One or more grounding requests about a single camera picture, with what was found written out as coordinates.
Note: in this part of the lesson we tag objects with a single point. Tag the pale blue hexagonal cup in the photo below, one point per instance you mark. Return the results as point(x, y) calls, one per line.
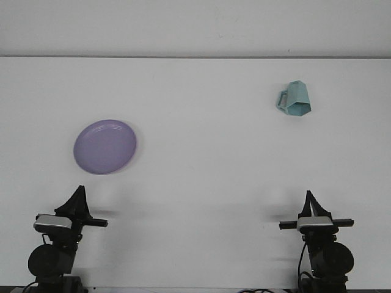
point(297, 94)

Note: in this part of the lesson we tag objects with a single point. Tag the pale purple round plate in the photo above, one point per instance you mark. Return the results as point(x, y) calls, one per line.
point(105, 146)

